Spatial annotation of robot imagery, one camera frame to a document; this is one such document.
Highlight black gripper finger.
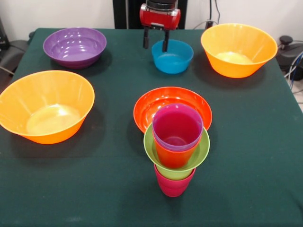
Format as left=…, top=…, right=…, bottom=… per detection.
left=143, top=25, right=151, bottom=50
left=162, top=29, right=170, bottom=53

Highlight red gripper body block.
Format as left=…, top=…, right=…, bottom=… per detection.
left=139, top=3, right=181, bottom=31

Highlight blue plastic bowl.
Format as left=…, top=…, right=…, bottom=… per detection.
left=151, top=39, right=194, bottom=74

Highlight red plastic bowl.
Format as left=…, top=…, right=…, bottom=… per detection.
left=133, top=86, right=213, bottom=134

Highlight purple plastic cup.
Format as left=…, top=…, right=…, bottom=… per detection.
left=152, top=103, right=204, bottom=152

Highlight green plastic bowl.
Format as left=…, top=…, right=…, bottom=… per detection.
left=143, top=124, right=211, bottom=173

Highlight red plastic cup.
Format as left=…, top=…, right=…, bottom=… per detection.
left=153, top=137, right=203, bottom=169

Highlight green plastic cup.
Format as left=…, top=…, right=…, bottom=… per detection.
left=155, top=164, right=196, bottom=180

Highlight pink plastic cup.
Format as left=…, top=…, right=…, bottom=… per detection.
left=154, top=164, right=196, bottom=198

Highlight purple plastic bowl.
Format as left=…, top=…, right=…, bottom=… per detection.
left=42, top=27, right=107, bottom=70

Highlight large orange plastic bowl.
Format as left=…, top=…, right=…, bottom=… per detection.
left=200, top=23, right=278, bottom=79
left=0, top=70, right=96, bottom=145

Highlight dark green table cloth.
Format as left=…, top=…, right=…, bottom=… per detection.
left=0, top=27, right=303, bottom=227

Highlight black plug with cable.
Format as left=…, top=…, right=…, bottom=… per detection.
left=206, top=0, right=213, bottom=27

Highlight tangle of cables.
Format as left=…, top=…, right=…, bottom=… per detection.
left=283, top=40, right=303, bottom=95

